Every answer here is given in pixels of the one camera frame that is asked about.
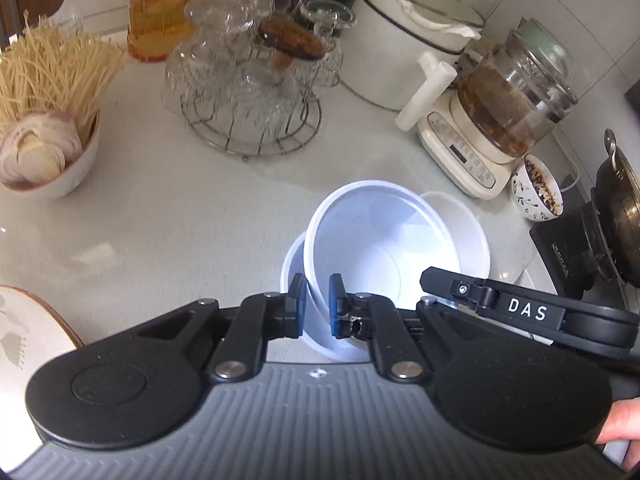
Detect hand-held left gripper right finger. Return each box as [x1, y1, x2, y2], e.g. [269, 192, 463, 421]
[327, 272, 456, 387]

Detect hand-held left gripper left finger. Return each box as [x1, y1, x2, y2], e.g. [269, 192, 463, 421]
[132, 274, 309, 387]

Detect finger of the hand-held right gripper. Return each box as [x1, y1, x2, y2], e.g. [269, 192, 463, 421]
[419, 265, 567, 334]

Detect translucent plastic bowl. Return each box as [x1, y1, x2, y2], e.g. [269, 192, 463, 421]
[279, 231, 373, 364]
[304, 178, 464, 362]

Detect person's right hand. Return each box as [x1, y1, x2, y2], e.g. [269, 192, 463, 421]
[595, 396, 640, 445]

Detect black gas stove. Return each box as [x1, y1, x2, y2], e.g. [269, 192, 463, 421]
[529, 189, 640, 312]

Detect white ceramic bowl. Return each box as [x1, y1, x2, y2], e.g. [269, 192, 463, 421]
[416, 190, 491, 282]

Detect small floral cup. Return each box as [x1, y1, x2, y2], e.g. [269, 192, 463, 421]
[510, 153, 565, 222]

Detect dark metal wok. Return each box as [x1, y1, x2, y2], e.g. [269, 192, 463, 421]
[594, 128, 640, 287]

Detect cream kettle heating base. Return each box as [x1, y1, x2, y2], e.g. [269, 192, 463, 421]
[417, 94, 527, 202]

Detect glass kettle green lid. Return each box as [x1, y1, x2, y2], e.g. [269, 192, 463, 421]
[456, 16, 579, 159]

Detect white garlic bowl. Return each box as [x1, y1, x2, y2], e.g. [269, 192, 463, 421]
[0, 109, 102, 199]

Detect clear glass cup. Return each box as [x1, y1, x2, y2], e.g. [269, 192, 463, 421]
[299, 0, 359, 89]

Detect white electric cooking pot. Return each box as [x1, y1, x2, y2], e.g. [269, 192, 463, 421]
[339, 0, 487, 132]

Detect cream floral plate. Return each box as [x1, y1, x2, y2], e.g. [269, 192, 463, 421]
[0, 284, 87, 472]

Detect garlic bulbs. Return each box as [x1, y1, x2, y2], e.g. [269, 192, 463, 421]
[0, 111, 84, 187]

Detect red lid plastic jar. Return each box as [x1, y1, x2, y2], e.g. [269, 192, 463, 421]
[126, 0, 195, 64]

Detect dried noodle bundle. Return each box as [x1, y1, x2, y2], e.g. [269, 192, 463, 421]
[0, 11, 127, 133]

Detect wire glassware rack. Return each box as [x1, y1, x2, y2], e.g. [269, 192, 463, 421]
[179, 87, 324, 162]

